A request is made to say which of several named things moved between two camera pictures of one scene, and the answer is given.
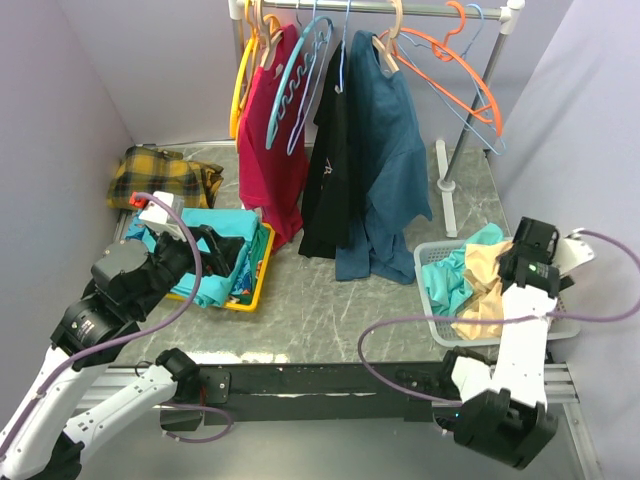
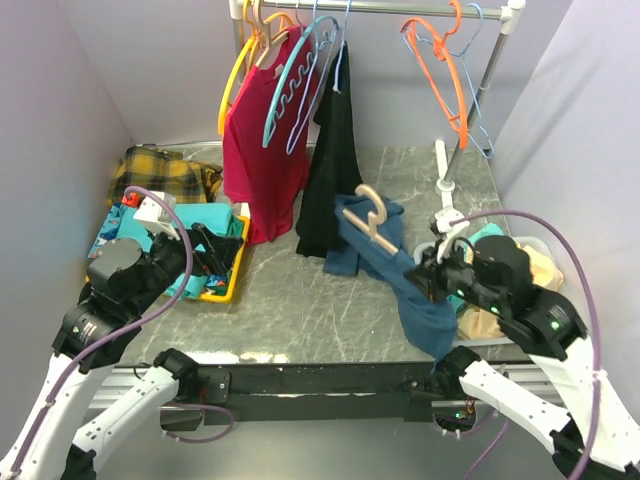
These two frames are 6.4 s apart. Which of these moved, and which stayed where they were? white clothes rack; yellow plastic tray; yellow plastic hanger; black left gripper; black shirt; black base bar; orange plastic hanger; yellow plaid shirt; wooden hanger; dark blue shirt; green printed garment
Moved: green printed garment; yellow plastic tray; orange plastic hanger; wooden hanger; dark blue shirt; yellow plastic hanger
Stayed: black shirt; white clothes rack; yellow plaid shirt; black left gripper; black base bar
